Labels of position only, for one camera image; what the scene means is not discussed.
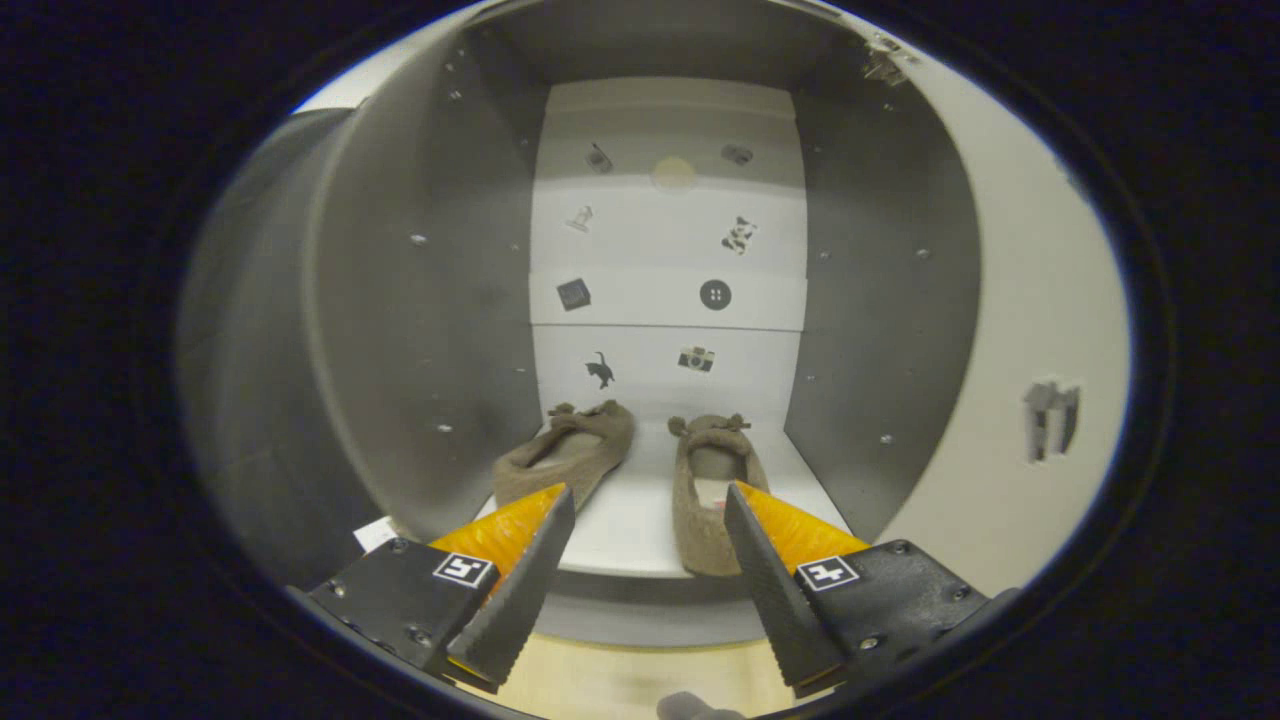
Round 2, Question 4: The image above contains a brown fuzzy shoe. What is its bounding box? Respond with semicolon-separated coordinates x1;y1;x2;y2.
667;413;771;578
492;400;637;513

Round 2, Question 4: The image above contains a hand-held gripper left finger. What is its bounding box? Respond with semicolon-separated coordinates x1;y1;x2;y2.
305;483;577;693

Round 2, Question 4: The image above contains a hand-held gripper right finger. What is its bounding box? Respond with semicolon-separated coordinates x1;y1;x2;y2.
724;480;1021;699

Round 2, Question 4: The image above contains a grey shoe cabinet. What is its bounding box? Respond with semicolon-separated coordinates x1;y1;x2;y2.
310;0;986;649

